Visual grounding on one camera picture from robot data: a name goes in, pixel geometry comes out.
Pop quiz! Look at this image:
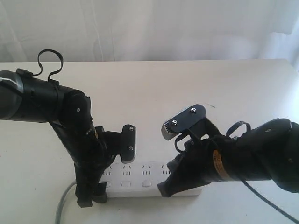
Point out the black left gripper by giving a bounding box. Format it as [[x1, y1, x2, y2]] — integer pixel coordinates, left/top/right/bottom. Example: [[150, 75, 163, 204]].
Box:
[[50, 119, 117, 207]]

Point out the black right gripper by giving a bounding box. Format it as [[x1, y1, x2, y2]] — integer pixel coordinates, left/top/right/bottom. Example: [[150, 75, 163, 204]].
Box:
[[157, 135, 222, 197]]

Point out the white five-outlet power strip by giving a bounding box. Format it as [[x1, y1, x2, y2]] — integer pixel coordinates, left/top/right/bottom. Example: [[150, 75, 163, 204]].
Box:
[[99, 162, 202, 198]]

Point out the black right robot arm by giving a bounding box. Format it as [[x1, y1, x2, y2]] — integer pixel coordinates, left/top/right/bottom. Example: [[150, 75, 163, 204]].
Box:
[[157, 119, 299, 197]]

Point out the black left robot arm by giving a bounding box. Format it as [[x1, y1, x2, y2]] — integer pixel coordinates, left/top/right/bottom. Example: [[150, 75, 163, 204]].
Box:
[[0, 70, 113, 208]]

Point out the white zip tie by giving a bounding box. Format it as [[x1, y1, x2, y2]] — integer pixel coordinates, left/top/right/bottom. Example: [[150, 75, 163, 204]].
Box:
[[0, 77, 20, 89]]

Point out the white backdrop curtain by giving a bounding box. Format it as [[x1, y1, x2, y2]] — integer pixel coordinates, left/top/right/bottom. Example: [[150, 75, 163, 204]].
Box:
[[0, 0, 299, 68]]

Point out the grey power cable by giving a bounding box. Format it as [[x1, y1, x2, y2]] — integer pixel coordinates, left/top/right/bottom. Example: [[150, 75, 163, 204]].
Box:
[[53, 183, 77, 224]]

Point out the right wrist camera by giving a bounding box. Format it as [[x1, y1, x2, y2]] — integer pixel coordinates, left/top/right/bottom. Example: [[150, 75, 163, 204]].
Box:
[[161, 104, 220, 141]]

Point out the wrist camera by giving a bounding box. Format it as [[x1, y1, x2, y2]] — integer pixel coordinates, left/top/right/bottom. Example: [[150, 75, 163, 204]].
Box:
[[95, 124, 136, 164], [161, 104, 220, 141]]

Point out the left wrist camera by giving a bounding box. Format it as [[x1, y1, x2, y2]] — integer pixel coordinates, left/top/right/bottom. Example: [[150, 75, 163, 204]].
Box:
[[95, 124, 136, 164]]

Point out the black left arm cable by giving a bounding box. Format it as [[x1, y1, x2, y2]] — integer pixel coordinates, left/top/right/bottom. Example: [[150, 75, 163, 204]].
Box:
[[37, 49, 64, 83]]

